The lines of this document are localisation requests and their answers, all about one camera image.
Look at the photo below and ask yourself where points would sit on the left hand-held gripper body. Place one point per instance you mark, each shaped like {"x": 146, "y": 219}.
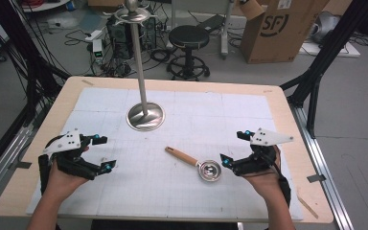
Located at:
{"x": 64, "y": 142}

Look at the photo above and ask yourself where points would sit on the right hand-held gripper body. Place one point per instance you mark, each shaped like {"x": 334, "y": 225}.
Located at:
{"x": 261, "y": 150}

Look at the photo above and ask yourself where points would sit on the person's right hand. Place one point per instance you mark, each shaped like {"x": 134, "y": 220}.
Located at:
{"x": 265, "y": 185}

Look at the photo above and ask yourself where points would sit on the person's left hand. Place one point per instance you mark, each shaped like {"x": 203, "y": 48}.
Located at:
{"x": 63, "y": 183}

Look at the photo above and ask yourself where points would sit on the black tape piece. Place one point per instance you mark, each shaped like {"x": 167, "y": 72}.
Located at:
{"x": 316, "y": 178}
{"x": 24, "y": 165}

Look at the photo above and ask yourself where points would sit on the white gridded mat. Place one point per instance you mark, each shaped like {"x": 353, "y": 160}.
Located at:
{"x": 179, "y": 198}

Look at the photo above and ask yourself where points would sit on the thin wooden stick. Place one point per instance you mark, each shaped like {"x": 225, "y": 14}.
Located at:
{"x": 308, "y": 207}

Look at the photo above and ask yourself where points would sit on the person's dark clothing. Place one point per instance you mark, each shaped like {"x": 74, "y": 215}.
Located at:
{"x": 163, "y": 225}

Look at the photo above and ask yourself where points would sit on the silver metal stand with hooks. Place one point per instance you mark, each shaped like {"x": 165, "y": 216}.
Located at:
{"x": 139, "y": 64}

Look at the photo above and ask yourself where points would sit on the white device with green display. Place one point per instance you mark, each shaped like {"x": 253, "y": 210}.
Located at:
{"x": 97, "y": 48}

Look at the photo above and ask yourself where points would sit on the white power strip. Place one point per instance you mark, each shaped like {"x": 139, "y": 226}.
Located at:
{"x": 94, "y": 35}

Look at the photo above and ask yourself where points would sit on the brown cardboard box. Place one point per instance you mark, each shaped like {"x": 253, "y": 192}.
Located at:
{"x": 278, "y": 35}

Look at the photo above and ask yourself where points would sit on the black computer tower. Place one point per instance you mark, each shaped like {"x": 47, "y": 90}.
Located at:
{"x": 121, "y": 35}

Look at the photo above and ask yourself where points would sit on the white stand pole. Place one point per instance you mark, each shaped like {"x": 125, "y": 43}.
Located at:
{"x": 227, "y": 28}

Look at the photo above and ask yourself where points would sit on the black round stool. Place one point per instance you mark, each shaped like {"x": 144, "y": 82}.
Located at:
{"x": 188, "y": 37}

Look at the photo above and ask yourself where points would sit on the white flat board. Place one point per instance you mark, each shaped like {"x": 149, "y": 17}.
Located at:
{"x": 348, "y": 51}

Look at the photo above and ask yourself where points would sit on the grey bag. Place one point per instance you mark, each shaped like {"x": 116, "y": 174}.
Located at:
{"x": 327, "y": 24}

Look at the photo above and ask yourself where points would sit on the aluminium rail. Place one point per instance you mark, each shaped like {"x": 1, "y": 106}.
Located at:
{"x": 3, "y": 166}
{"x": 322, "y": 166}

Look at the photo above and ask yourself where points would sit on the black metal frame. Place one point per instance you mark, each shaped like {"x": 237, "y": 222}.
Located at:
{"x": 316, "y": 67}
{"x": 28, "y": 64}

